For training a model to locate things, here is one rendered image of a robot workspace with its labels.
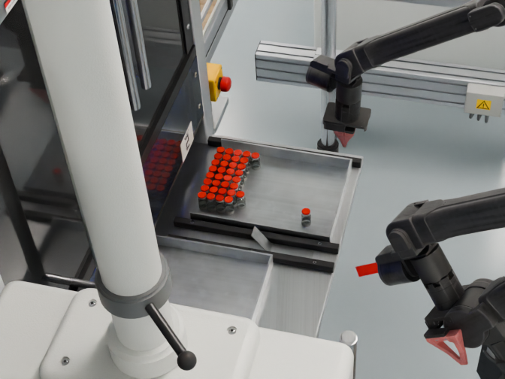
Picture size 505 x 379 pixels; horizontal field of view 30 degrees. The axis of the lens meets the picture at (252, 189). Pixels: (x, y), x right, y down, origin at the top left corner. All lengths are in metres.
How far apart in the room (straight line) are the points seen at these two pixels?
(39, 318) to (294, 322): 0.88
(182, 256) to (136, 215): 1.23
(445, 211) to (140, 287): 0.64
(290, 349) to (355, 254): 2.11
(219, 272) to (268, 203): 0.24
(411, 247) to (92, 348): 0.62
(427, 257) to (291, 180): 0.79
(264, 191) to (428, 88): 1.04
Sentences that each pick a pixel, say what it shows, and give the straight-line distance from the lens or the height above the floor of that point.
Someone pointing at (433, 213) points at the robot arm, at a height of 1.42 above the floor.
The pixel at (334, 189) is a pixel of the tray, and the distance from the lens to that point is 2.32.
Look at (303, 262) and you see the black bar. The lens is 2.15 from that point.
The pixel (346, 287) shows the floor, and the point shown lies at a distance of 3.24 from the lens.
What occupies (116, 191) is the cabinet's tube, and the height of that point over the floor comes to 1.90.
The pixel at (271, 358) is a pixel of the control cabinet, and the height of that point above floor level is 1.55.
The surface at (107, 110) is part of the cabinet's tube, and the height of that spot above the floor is 2.01.
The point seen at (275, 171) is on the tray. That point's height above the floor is 0.88.
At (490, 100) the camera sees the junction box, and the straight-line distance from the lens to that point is 3.14.
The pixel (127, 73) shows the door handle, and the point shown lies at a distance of 1.69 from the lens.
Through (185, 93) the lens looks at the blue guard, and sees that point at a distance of 2.21.
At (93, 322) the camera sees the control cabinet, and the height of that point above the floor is 1.58.
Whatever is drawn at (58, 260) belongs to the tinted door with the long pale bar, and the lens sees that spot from 1.69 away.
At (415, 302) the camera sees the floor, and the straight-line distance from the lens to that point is 3.21.
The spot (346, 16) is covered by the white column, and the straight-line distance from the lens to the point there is 3.82.
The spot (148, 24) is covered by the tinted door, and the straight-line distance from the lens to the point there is 1.95.
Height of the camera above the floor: 2.58
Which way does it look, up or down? 47 degrees down
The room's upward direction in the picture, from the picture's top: 4 degrees counter-clockwise
